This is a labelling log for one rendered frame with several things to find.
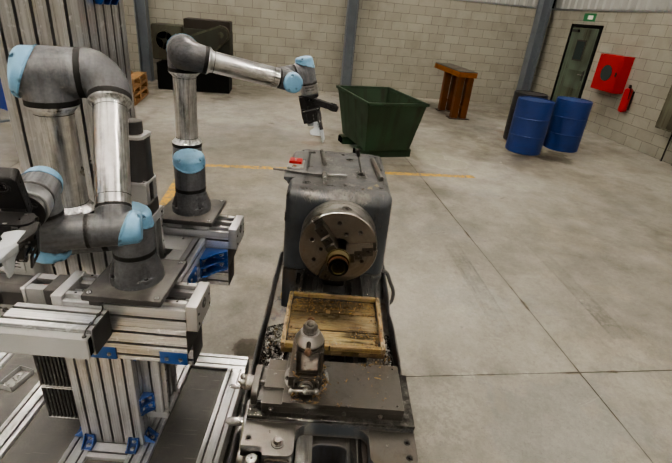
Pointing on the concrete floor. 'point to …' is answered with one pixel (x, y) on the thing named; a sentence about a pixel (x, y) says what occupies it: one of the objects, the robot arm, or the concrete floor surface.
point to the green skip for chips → (379, 119)
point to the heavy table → (455, 90)
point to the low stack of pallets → (139, 86)
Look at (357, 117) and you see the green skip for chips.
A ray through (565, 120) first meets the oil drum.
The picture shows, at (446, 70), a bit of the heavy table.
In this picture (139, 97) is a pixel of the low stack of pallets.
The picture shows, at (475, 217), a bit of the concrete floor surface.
